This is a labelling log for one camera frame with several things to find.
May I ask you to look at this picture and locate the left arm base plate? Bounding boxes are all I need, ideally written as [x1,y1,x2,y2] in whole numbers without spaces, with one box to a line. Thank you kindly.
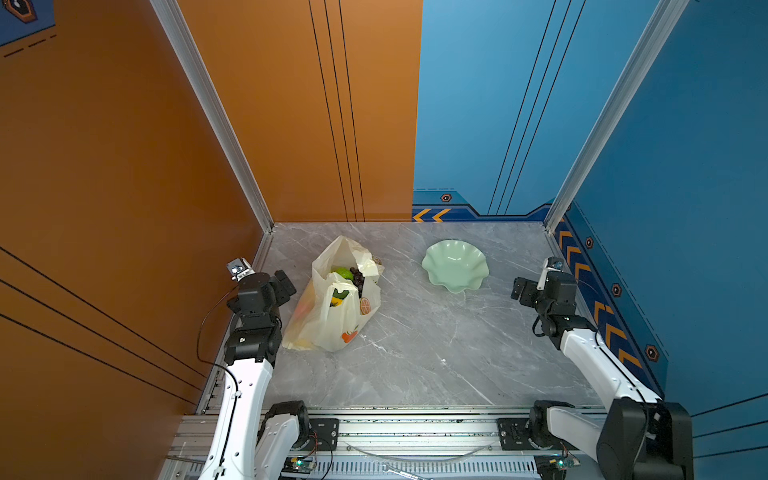
[298,417,340,452]

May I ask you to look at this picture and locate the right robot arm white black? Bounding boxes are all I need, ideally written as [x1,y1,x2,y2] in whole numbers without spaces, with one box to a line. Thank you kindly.
[511,258,694,479]

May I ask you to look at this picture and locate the left aluminium corner post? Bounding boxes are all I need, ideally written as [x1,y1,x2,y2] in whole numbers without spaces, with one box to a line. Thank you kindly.
[150,0,274,235]

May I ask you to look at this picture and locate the green circuit board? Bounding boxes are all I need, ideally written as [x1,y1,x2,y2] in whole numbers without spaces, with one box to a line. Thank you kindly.
[534,456,581,480]
[280,456,318,478]

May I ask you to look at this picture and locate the cream plastic bag orange print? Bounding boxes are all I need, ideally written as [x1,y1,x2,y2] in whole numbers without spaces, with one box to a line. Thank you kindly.
[282,236,384,352]

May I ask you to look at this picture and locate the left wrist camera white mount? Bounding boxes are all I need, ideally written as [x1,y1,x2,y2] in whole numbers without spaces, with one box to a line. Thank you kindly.
[226,257,255,282]

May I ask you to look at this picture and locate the right aluminium corner post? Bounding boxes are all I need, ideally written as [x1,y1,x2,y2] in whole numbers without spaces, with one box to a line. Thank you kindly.
[544,0,689,235]

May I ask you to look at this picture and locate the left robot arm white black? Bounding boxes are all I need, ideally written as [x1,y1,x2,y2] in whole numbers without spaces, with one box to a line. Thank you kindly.
[200,270,310,479]

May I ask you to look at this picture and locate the aluminium corner post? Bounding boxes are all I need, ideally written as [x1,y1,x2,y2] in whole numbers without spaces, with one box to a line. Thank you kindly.
[150,0,274,235]
[544,0,689,235]

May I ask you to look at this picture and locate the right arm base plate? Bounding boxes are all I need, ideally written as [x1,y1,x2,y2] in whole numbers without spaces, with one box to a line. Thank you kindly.
[496,418,576,452]

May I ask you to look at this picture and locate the right green circuit board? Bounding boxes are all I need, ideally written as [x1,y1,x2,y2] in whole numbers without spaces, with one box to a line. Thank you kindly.
[534,456,581,480]

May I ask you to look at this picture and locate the dark purple grape bunch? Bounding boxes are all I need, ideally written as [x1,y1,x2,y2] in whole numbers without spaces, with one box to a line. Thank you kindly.
[350,267,365,297]

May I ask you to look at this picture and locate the green leaf-shaped plate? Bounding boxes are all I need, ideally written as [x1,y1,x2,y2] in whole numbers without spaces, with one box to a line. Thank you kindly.
[421,240,489,294]

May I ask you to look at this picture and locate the yellow banana bunch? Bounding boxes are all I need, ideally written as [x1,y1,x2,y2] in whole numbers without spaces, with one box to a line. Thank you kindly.
[330,289,350,307]

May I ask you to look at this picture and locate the aluminium front rail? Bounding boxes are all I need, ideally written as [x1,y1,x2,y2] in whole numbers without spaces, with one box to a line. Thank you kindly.
[158,407,685,480]

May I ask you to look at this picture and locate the green kiwi half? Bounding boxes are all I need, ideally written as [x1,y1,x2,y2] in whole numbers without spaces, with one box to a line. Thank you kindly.
[334,267,355,281]

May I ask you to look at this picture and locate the left green circuit board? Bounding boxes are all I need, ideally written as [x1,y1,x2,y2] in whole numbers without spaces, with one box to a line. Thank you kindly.
[280,456,318,478]

